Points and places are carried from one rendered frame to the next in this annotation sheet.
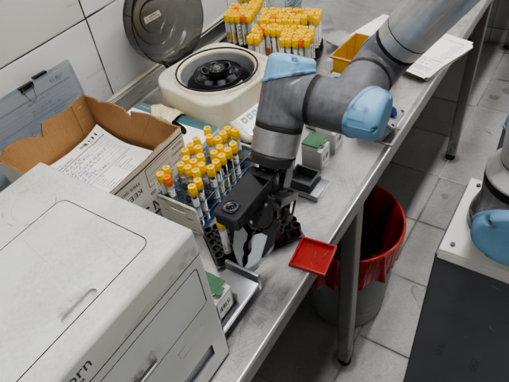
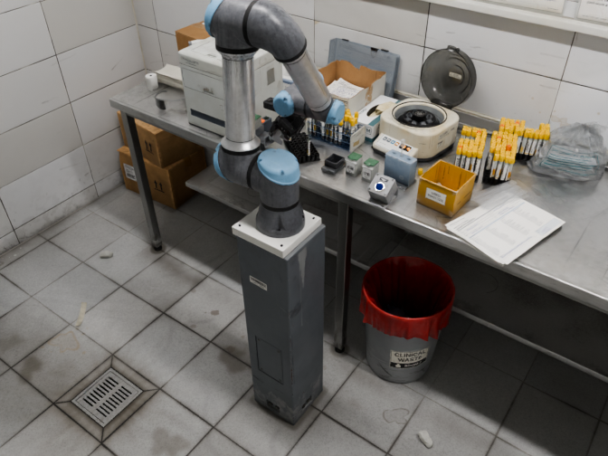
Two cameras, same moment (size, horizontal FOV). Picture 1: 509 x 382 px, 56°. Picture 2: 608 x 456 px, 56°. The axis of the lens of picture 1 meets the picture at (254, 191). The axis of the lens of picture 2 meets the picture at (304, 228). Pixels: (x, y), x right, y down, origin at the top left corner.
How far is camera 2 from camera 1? 1.93 m
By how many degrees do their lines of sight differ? 63
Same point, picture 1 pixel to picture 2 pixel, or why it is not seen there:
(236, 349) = not seen: hidden behind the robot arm
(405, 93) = (429, 217)
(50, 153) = (356, 80)
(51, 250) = not seen: hidden behind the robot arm
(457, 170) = not seen: outside the picture
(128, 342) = (207, 73)
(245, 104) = (392, 132)
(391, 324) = (369, 385)
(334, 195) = (325, 176)
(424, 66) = (463, 228)
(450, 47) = (497, 248)
